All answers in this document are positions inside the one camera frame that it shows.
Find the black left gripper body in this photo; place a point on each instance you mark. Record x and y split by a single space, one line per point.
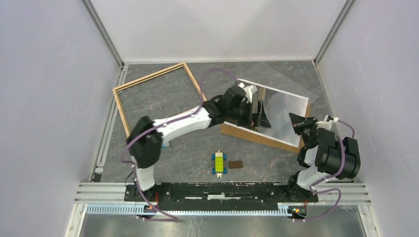
242 114

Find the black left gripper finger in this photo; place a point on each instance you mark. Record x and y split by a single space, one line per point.
264 122
255 120

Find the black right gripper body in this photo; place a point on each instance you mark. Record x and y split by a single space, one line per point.
307 132

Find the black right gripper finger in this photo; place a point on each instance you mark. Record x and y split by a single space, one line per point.
297 120
300 130

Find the landscape photo print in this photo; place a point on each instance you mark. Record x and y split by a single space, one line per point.
272 95

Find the brown frame backing board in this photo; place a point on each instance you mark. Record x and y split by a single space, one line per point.
281 134

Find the light wooden picture frame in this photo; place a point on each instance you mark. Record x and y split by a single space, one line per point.
118 89

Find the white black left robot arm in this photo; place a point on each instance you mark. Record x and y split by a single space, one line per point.
145 142

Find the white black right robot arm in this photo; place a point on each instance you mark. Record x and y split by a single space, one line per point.
325 156

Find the small brown block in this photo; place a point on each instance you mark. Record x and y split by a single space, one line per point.
236 164

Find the yellow green toy car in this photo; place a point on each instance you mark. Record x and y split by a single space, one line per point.
219 164

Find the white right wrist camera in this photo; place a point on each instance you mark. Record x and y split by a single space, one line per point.
328 122

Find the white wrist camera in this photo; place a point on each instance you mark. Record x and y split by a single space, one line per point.
249 90
328 122

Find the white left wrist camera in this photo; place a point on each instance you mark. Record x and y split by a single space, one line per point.
249 90

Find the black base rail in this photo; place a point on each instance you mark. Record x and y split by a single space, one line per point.
224 196

